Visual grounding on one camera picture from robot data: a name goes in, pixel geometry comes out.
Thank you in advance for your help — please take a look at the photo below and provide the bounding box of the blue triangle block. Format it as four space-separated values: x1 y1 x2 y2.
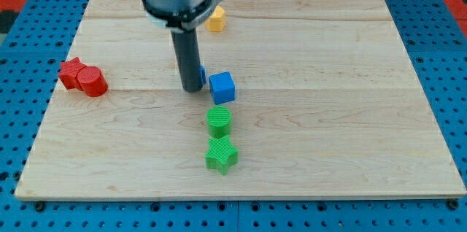
200 65 207 85

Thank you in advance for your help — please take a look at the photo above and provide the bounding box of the blue cube block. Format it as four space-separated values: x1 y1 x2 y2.
209 71 236 104

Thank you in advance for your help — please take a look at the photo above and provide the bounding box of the yellow hexagon block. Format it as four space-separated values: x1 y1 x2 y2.
205 6 226 32

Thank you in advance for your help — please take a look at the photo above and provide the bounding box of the green cylinder block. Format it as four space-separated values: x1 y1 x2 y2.
206 106 232 139

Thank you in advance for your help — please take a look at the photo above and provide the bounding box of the green star block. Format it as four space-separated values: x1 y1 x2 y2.
204 135 239 175

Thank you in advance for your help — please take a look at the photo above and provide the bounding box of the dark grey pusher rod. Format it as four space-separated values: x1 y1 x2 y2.
171 29 203 93

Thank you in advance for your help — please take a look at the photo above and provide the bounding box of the light wooden board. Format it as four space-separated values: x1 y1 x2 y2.
15 0 466 201

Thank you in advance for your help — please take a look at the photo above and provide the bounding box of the red cylinder block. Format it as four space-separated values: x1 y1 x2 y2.
77 66 108 97

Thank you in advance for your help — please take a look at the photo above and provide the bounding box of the red star block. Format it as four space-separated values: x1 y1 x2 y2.
58 57 86 91

